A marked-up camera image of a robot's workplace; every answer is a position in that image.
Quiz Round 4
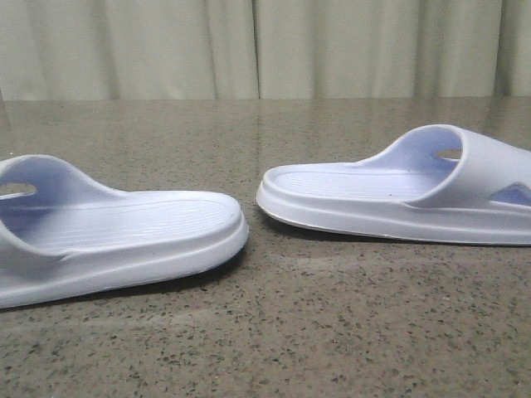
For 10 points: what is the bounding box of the light blue slipper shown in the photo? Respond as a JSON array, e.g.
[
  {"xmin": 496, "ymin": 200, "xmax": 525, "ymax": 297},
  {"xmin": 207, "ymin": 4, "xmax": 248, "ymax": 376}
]
[
  {"xmin": 256, "ymin": 124, "xmax": 530, "ymax": 245},
  {"xmin": 1, "ymin": 154, "xmax": 249, "ymax": 308}
]

